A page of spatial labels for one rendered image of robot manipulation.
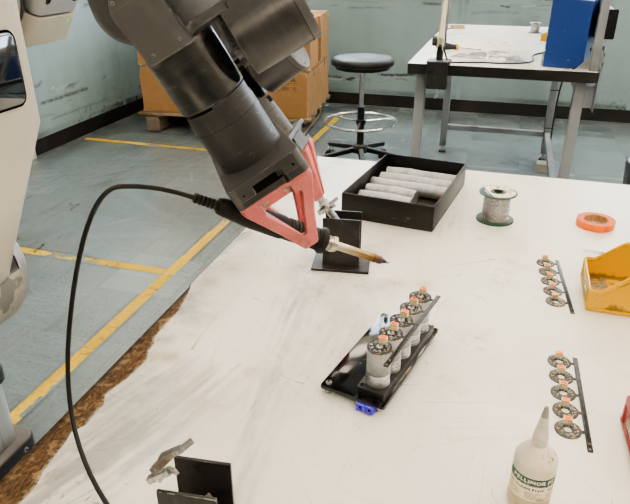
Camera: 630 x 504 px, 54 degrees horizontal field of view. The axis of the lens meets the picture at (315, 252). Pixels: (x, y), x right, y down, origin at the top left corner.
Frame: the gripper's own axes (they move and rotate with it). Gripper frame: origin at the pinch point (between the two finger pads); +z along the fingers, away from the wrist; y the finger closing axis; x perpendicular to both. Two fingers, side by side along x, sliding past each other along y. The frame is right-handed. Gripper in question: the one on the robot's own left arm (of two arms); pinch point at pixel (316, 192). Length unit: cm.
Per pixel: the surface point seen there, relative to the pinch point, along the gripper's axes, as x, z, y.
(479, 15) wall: -37, 47, 413
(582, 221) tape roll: -27.2, 32.4, 18.4
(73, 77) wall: 194, -86, 307
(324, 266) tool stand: 5.0, 9.2, -2.2
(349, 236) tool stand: -0.6, 7.4, -1.7
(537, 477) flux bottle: -15.2, 19.4, -42.3
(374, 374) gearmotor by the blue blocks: -4.0, 11.8, -30.4
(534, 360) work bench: -15.7, 25.2, -20.3
